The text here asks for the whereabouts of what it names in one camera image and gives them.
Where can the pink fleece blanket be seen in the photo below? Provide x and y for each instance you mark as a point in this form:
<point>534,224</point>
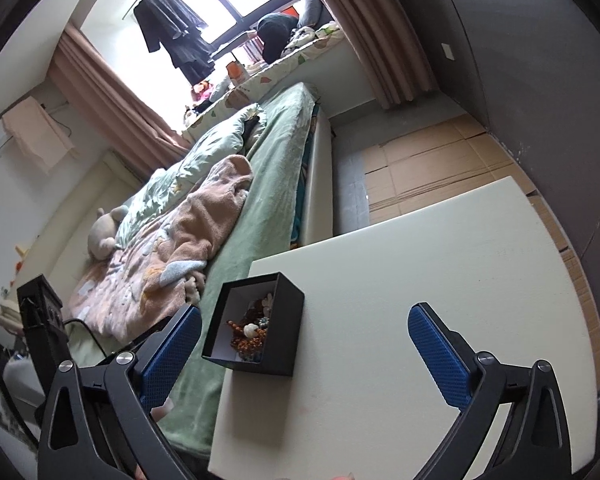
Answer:
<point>195,230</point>

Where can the pink toy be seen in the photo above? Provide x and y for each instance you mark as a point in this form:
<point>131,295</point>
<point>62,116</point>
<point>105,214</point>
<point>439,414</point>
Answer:
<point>202,91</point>

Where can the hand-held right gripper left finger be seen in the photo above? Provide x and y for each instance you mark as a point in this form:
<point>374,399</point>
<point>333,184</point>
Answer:
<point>167,360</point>

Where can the black jewelry box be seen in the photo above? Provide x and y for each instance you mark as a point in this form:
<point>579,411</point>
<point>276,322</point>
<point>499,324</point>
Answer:
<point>280,330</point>

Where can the grey floor mat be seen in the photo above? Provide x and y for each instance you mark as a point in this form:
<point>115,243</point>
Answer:
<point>350,195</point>

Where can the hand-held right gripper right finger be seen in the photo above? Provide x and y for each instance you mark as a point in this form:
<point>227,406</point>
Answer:
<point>437,355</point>

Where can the white bed frame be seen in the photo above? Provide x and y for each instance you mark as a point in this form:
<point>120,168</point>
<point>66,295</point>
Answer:
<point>320,185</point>

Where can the green bed sheet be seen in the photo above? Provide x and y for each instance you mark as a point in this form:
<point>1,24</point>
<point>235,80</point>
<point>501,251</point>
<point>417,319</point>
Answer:
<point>270,170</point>

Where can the white wall switch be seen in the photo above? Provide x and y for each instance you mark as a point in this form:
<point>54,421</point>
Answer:
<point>448,51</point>

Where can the teal patterned mattress cover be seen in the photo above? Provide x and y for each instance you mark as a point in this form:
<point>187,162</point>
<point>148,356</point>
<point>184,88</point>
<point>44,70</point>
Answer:
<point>300,185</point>

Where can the hanging dark clothes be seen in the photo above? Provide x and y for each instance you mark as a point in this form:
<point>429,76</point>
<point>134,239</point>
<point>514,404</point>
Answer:
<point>180,35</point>

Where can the cardboard floor sheets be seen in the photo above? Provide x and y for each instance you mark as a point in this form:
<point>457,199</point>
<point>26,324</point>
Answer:
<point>430,155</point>

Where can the printed window seat cushion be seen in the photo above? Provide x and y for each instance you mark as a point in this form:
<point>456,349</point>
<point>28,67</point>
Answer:
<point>260,85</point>

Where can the light green floral quilt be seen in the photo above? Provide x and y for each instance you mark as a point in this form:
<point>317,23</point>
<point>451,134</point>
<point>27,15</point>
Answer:
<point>205,145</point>

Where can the dark pillow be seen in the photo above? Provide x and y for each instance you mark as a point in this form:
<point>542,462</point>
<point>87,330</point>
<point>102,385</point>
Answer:
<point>275,35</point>

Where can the black device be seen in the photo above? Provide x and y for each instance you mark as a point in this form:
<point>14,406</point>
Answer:
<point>40,300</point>

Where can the pink curtain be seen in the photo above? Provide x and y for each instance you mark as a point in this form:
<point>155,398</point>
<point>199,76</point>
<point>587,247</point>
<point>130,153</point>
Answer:
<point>375,35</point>
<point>105,95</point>

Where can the beige plush toy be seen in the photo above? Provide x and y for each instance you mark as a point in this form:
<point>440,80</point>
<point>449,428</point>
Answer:
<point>102,235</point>

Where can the orange and white carton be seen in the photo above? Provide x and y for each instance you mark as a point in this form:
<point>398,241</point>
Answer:
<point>237,72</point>

